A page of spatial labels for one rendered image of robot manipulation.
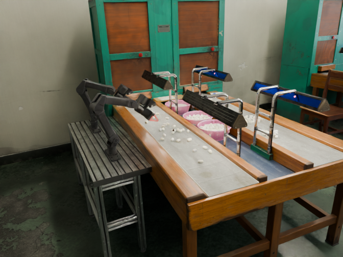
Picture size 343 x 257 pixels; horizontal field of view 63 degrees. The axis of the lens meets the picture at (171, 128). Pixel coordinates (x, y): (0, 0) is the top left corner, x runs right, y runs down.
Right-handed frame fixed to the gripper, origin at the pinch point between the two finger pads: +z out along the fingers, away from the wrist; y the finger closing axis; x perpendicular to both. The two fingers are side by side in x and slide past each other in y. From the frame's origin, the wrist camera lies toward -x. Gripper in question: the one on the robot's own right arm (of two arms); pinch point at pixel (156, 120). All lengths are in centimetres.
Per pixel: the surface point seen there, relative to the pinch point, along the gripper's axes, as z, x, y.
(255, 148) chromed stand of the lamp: 52, -24, -46
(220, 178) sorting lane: 15, 3, -75
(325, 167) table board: 62, -36, -90
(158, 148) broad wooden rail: -1.3, 13.2, -29.2
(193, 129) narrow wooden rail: 25.6, -9.8, -9.1
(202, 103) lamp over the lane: -4, -26, -46
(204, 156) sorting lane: 18, 0, -49
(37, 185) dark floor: -23, 131, 100
